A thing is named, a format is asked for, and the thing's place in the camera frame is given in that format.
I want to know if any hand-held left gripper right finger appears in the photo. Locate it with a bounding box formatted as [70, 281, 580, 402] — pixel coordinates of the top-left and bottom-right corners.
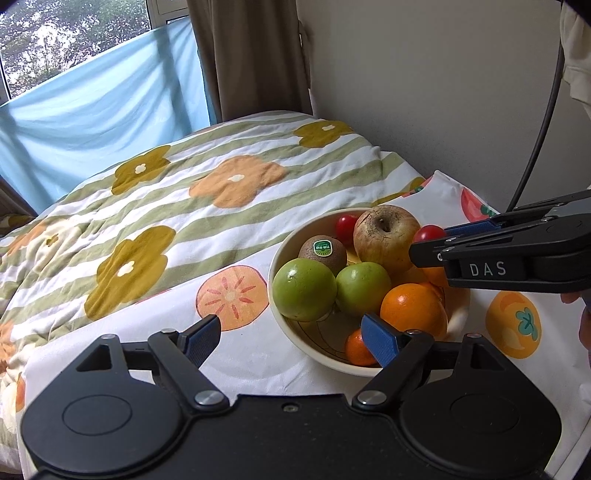
[352, 314, 518, 409]

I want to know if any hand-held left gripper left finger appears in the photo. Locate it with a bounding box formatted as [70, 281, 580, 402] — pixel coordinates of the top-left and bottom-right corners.
[69, 315, 230, 409]

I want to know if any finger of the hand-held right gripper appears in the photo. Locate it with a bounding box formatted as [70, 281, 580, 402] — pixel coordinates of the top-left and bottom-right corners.
[409, 220, 560, 269]
[443, 189, 591, 237]

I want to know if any small mandarin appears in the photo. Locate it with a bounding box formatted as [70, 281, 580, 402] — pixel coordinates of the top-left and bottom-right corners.
[345, 329, 380, 367]

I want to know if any large red tomato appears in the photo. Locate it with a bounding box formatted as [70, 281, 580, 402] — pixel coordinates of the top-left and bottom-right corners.
[412, 224, 448, 244]

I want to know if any medium orange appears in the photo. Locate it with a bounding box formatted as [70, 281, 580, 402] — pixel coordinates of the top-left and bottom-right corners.
[419, 267, 451, 301]

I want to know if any large orange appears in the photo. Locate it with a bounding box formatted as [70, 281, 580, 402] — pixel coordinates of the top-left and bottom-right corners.
[380, 283, 448, 340]

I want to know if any small green apple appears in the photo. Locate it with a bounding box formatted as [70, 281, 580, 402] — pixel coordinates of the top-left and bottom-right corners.
[335, 261, 392, 317]

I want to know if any cream oval bowl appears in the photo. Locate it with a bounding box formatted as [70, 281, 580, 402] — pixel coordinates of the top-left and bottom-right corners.
[268, 208, 472, 378]

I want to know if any large green apple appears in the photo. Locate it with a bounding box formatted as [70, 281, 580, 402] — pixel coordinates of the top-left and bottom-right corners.
[271, 257, 338, 322]

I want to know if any small cherry tomato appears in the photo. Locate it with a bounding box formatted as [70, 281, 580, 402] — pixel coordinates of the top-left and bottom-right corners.
[335, 215, 359, 245]

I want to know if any person's right hand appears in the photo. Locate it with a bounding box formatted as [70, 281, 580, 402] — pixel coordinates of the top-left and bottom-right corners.
[560, 292, 591, 354]

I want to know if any white fruit print cloth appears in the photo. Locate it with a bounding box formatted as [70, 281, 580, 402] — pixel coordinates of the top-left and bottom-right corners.
[21, 170, 591, 480]

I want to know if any yellow red apple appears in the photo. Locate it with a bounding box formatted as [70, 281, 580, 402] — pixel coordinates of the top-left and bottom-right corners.
[353, 205, 422, 274]

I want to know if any brown kiwi with sticker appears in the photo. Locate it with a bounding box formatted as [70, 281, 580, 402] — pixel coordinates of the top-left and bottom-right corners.
[298, 235, 348, 277]

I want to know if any floral striped quilt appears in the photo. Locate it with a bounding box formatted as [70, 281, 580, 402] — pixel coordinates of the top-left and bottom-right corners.
[0, 110, 428, 476]

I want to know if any white hanging cloth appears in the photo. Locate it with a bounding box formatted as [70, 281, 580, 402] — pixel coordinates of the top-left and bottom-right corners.
[558, 4, 591, 105]

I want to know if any brown curtain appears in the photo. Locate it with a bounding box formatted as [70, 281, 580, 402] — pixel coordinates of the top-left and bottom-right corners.
[186, 0, 315, 123]
[0, 178, 36, 217]

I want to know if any blue curtain cloth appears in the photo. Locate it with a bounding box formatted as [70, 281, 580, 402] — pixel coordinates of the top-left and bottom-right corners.
[0, 19, 219, 214]

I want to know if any window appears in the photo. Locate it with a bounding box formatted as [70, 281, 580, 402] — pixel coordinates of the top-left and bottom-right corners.
[0, 0, 191, 104]

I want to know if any black cable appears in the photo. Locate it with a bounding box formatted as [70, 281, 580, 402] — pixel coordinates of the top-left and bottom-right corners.
[505, 41, 567, 213]

